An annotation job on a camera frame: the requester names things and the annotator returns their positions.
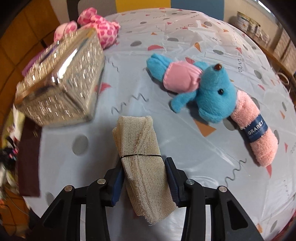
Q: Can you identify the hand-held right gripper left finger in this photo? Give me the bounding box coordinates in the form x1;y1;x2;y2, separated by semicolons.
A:
40;166;126;241

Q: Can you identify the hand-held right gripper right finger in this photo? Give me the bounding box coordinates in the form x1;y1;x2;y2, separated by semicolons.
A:
164;157;264;241

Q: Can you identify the beige gauze cloth roll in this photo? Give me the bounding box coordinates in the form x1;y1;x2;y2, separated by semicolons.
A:
112;115;178;226

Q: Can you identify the light blue patterned tablecloth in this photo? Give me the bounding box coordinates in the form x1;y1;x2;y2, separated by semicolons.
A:
23;8;296;241

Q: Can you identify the pink fluffy towel blue band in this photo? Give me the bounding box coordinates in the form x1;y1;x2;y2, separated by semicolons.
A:
231;91;278;167

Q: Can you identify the blue plush elephant toy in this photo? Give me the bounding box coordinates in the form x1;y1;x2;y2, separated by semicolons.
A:
146;53;238;124

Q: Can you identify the pink spotted plush toy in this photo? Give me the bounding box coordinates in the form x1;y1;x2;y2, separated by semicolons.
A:
54;7;121;49

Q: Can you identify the stack of books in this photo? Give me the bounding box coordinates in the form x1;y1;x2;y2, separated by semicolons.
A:
236;11;271;44

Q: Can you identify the woven storage basket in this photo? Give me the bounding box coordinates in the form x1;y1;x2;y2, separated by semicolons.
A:
274;30;296;70

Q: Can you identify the blue chair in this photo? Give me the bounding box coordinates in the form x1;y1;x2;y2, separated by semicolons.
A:
171;0;225;22

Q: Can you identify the grey chair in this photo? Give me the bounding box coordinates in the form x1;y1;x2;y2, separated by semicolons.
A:
77;0;117;16

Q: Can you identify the yellow chair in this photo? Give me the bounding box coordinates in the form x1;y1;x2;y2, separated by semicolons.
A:
116;0;173;13

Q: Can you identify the black chair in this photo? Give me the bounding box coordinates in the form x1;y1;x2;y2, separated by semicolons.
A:
67;0;80;21

